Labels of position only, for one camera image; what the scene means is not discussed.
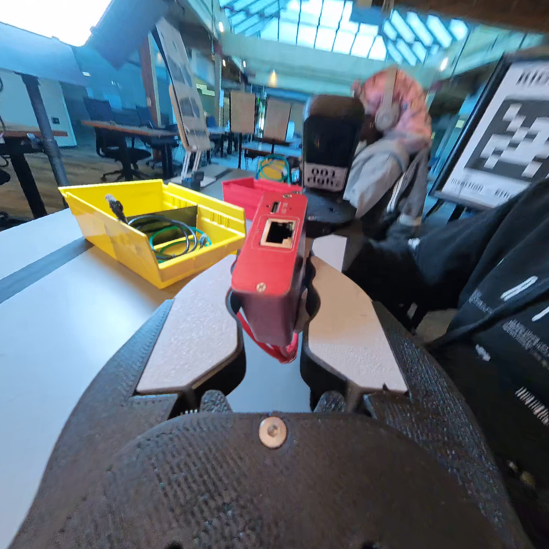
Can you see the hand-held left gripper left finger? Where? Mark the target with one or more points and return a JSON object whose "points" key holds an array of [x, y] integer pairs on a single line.
{"points": [[193, 339]]}

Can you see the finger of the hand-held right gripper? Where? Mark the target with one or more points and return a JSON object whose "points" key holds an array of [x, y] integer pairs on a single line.
{"points": [[330, 248]]}

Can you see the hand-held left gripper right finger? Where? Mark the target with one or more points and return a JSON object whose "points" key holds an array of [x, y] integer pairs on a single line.
{"points": [[351, 339]]}

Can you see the red metal ethernet switch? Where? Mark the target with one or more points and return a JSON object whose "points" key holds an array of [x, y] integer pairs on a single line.
{"points": [[266, 309]]}

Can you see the red plastic bin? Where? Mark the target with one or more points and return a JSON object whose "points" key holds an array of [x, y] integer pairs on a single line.
{"points": [[240, 193]]}

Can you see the yellow plastic bin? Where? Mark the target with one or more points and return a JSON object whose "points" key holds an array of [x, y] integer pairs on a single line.
{"points": [[116, 240]]}

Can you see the person's right forearm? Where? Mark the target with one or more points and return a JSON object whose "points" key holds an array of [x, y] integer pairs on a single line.
{"points": [[407, 274]]}

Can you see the instruction sheet stand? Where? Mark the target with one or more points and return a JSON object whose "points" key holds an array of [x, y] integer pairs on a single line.
{"points": [[243, 111], [278, 120], [191, 116]]}

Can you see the black office chair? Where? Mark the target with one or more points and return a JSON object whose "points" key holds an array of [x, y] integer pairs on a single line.
{"points": [[124, 150]]}

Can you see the black light stand pole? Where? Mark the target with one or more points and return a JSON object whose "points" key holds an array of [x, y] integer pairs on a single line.
{"points": [[43, 128]]}

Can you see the studio light panel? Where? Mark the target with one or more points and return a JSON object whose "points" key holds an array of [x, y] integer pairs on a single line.
{"points": [[43, 17]]}

